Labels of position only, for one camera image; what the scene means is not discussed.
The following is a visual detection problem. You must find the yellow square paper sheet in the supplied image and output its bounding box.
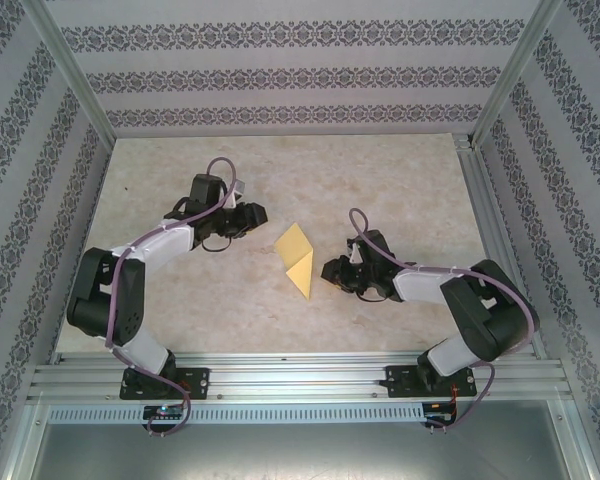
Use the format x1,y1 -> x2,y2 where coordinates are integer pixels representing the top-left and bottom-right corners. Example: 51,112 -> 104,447
273,222 -> 315,303

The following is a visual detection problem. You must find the grey metal sheet tray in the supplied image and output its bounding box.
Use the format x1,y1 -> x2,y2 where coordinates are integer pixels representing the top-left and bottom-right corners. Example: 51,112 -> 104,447
0,402 -> 600,480

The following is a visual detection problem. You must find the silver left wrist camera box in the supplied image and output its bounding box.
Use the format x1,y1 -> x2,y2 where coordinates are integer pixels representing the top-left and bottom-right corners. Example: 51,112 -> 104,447
223,178 -> 248,209

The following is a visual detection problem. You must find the aluminium mounting rail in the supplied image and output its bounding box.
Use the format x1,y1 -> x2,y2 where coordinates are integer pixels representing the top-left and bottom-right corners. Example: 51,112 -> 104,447
27,349 -> 574,405

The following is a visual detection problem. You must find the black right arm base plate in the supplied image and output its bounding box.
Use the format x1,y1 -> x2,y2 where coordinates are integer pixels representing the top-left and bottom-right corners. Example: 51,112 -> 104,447
385,364 -> 477,400

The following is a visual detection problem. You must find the aluminium side rail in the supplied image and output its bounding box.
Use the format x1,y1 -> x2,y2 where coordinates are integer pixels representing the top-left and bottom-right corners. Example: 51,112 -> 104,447
453,133 -> 547,359

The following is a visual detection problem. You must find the slotted metal cable duct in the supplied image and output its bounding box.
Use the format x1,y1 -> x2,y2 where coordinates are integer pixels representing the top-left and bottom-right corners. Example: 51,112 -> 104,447
47,403 -> 427,425

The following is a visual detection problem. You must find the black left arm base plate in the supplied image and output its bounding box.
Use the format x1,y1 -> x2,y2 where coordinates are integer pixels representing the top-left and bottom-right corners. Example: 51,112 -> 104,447
121,367 -> 211,401

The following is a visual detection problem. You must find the aluminium frame post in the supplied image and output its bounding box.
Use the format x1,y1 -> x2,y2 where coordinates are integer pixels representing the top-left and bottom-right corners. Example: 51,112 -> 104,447
471,0 -> 566,147
28,0 -> 117,145

